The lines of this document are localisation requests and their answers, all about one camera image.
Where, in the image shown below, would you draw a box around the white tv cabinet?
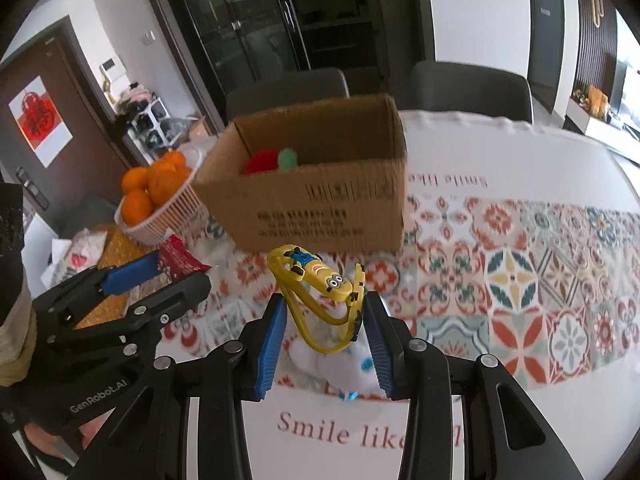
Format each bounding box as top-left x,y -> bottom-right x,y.
565,97 -> 640,166

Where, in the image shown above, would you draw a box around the dark interior door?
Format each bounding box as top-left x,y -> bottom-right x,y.
525,0 -> 581,113

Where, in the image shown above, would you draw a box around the brown cardboard box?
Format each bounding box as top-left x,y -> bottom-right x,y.
192,92 -> 408,255

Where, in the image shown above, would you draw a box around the dark slatted wall panel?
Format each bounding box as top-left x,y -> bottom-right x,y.
572,0 -> 618,106

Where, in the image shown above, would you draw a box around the white plastic fruit basket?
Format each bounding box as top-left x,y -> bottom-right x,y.
114,147 -> 211,248

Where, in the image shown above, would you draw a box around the red and white door poster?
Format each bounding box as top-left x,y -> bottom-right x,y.
8,76 -> 71,167

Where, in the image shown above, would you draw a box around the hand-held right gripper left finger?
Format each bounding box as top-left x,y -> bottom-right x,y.
65,292 -> 288,480

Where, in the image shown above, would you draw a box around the yellow woven tissue box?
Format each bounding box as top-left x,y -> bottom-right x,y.
75,225 -> 166,331

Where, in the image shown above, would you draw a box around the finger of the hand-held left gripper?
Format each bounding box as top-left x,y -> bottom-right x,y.
125,273 -> 213,334
32,250 -> 166,312

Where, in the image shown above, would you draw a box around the person's left hand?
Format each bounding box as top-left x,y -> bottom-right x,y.
22,407 -> 106,467

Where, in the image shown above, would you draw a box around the open box with plastic bag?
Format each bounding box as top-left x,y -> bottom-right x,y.
165,112 -> 211,143

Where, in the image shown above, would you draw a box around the yellow paper bag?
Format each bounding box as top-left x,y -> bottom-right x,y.
585,85 -> 608,121

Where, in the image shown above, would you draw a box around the dark glass sliding doors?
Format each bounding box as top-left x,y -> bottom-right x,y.
137,0 -> 433,133

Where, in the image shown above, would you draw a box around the white plush toy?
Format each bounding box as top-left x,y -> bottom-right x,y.
280,305 -> 391,401

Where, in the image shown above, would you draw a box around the black door lock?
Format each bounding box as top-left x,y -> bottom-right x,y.
15,165 -> 51,211

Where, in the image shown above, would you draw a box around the patterned tile table runner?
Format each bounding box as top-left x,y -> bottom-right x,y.
165,195 -> 640,401

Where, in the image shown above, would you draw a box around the yellow cartoon wristband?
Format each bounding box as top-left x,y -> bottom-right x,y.
266,244 -> 366,356

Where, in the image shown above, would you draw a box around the brown entrance door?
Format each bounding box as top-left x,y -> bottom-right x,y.
0,15 -> 151,241

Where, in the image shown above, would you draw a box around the pile of clothes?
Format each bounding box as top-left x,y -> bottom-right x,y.
115,82 -> 153,111

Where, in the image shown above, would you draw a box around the grey dining chair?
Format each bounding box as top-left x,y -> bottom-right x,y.
406,60 -> 533,123
226,67 -> 350,123

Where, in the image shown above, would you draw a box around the red snack packet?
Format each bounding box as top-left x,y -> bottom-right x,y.
156,234 -> 212,277

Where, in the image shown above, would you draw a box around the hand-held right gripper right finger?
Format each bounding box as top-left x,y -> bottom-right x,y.
362,290 -> 583,480

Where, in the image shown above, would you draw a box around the red and green plush ball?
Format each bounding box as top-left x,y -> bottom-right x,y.
240,147 -> 301,176

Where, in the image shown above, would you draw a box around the white wall intercom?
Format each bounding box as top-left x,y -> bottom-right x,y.
99,57 -> 128,92

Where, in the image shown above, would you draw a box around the dark grey side chair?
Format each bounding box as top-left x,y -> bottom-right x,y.
60,195 -> 121,238

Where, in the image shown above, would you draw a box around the white shoe rack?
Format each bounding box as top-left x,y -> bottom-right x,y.
127,97 -> 171,153

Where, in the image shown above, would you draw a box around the floral cloth tissue cover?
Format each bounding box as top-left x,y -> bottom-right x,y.
42,227 -> 108,288

